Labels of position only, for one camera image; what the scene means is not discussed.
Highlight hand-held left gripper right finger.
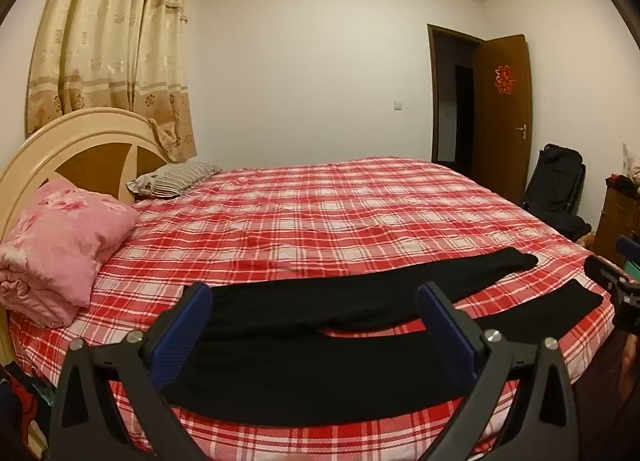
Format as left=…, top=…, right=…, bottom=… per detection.
left=415, top=281, right=583, bottom=461

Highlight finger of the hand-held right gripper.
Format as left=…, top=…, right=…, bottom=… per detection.
left=616, top=236, right=640, bottom=264
left=584, top=255, right=626, bottom=294

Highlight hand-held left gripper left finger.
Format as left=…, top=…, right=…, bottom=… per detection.
left=47, top=282, right=216, bottom=461

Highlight black pants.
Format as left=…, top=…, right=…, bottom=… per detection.
left=162, top=247, right=604, bottom=428

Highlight person's right forearm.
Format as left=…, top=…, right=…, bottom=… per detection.
left=619, top=341, right=640, bottom=394

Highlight brown wooden dresser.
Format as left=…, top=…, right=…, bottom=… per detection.
left=594, top=176, right=640, bottom=264

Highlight black bag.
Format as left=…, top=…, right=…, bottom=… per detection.
left=522, top=143, right=592, bottom=239

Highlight pink floral quilt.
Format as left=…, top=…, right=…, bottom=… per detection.
left=0, top=177, right=141, bottom=329

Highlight brown wooden door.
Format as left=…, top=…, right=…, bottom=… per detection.
left=472, top=34, right=532, bottom=206

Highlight striped pillow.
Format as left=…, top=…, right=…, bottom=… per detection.
left=126, top=162, right=223, bottom=200

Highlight pile of dark clothes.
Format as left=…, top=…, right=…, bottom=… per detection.
left=0, top=361, right=56, bottom=444

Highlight red plaid bed sheet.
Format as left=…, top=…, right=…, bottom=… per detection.
left=7, top=156, right=618, bottom=461

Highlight red paper door decoration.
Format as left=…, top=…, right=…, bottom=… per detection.
left=494, top=61, right=517, bottom=96

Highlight cream wooden headboard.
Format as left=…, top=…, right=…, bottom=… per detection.
left=0, top=107, right=173, bottom=367

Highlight beige floral curtain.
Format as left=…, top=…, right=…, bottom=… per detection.
left=26, top=0, right=197, bottom=164

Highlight dark wooden door frame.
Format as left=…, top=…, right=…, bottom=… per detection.
left=426, top=23, right=486, bottom=166

